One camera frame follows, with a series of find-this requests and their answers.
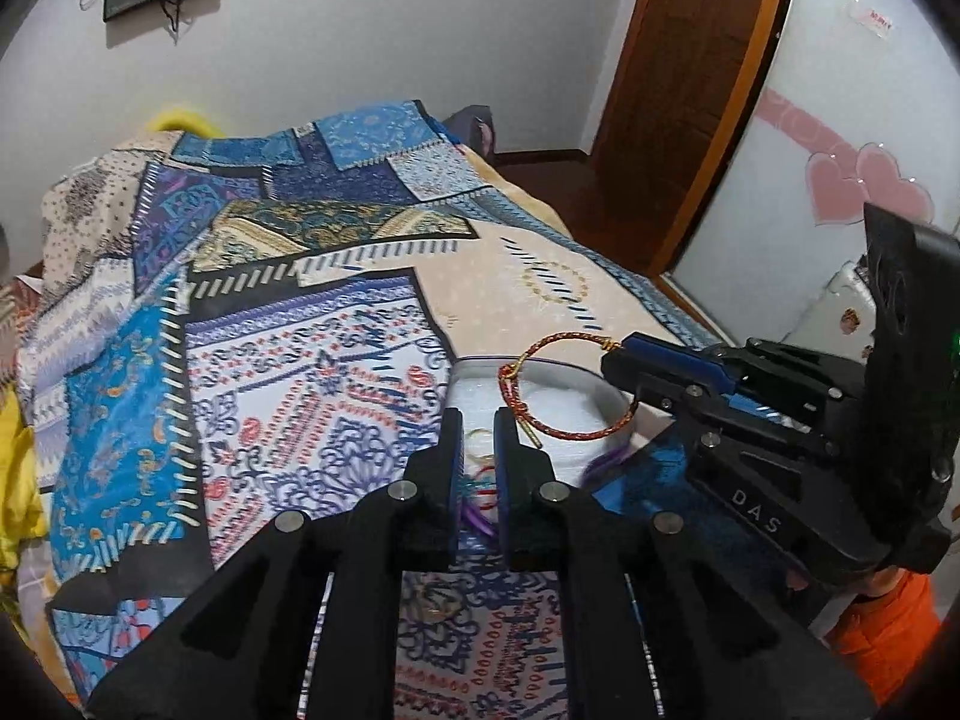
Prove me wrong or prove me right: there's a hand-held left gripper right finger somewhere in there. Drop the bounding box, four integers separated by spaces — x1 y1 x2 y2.
493 406 880 720

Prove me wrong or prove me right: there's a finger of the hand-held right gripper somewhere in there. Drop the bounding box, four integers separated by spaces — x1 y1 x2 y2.
600 349 902 568
619 331 872 437

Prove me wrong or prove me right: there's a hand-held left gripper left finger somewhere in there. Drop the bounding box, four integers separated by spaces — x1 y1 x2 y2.
86 409 463 720

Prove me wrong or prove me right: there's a red braided bracelet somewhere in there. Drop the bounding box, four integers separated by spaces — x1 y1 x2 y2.
498 333 640 451

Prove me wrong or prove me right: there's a clear plastic container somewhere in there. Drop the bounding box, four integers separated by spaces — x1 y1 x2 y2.
442 355 640 497

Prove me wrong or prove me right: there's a person's right forearm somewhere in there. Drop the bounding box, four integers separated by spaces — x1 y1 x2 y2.
829 568 942 685

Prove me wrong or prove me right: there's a purple hair band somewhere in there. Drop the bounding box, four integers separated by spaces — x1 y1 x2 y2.
463 501 499 542

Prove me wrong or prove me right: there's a white appliance with sticker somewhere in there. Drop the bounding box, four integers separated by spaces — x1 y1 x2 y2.
796 261 880 370

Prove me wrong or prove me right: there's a patchwork blanket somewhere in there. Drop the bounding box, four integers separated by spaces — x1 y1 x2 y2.
15 97 725 720

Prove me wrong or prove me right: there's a brown wooden door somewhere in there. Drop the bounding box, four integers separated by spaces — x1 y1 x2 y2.
589 0 796 275

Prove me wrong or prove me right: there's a dark grey pillow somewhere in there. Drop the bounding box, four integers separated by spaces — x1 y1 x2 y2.
441 103 499 160

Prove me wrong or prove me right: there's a yellow cloth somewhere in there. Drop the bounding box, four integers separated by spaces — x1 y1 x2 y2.
0 381 47 567

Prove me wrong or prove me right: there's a yellow pillow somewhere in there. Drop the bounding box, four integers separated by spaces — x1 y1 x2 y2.
145 106 220 139

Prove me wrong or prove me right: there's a purple bracelet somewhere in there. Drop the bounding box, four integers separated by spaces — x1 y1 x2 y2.
580 444 632 487

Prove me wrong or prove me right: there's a gold ring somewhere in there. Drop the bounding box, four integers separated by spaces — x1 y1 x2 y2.
415 583 467 625

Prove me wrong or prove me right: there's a pink heart wall sticker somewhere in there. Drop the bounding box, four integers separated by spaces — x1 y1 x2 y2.
754 88 937 227

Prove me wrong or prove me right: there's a small white wall label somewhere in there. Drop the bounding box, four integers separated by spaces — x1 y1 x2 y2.
852 0 896 35

